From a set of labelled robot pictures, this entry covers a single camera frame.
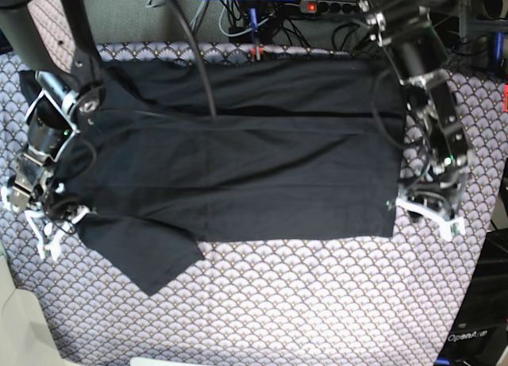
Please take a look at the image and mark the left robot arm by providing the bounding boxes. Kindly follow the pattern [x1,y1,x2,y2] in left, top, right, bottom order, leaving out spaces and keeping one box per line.
[357,0,475,241]

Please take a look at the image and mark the black cable bundle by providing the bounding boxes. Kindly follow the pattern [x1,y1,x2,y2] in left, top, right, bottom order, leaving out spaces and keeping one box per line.
[217,0,370,53]

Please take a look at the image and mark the red black table clamp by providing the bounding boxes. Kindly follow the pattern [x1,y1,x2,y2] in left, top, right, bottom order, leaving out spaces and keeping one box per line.
[252,44,264,62]

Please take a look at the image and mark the white power strip red switch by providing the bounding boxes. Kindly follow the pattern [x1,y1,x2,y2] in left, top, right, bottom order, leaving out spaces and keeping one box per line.
[296,0,360,16]

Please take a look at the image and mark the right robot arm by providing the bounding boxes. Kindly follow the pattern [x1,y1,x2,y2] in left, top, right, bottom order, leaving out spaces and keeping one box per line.
[1,0,105,260]

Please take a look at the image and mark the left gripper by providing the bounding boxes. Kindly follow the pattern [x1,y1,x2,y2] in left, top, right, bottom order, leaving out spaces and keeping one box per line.
[386,191,464,240]

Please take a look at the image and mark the black OpenArm box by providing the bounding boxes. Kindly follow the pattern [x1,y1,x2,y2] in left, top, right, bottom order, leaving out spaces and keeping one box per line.
[440,229,507,365]

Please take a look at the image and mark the red clamp right edge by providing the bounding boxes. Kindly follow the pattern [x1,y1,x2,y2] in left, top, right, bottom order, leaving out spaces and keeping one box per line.
[503,84,508,112]

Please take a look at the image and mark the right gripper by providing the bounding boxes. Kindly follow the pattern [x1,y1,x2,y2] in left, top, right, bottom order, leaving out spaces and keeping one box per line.
[24,205,91,261]

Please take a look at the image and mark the fan patterned table cloth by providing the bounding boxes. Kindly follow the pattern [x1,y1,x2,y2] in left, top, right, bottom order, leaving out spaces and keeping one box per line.
[1,43,507,365]

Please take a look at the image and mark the black T-shirt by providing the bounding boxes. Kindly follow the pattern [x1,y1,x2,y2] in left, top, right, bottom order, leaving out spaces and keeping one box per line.
[17,58,408,296]

